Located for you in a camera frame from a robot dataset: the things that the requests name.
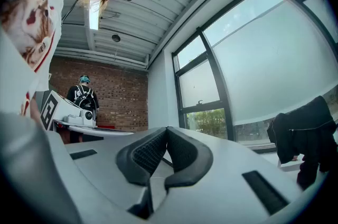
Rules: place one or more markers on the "black jacket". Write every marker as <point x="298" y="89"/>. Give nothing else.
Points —
<point x="303" y="138"/>

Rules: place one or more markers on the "person's left forearm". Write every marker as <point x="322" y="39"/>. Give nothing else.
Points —
<point x="35" y="112"/>

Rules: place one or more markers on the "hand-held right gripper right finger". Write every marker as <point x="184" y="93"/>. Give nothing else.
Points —
<point x="216" y="191"/>

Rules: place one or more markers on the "ceiling light panel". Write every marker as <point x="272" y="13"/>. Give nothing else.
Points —
<point x="93" y="19"/>

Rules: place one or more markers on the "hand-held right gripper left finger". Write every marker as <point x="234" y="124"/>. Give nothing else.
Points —
<point x="100" y="164"/>

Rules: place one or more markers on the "person in patterned shirt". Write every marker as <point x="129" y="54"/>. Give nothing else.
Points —
<point x="16" y="80"/>

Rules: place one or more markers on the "white ceiling pipe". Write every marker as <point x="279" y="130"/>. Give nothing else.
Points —
<point x="100" y="55"/>

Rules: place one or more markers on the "round ceiling fixture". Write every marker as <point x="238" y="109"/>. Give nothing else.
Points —
<point x="116" y="38"/>

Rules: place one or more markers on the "dark window frame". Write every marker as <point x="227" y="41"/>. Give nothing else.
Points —
<point x="219" y="77"/>

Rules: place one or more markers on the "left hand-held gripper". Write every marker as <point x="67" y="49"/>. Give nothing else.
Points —
<point x="48" y="109"/>

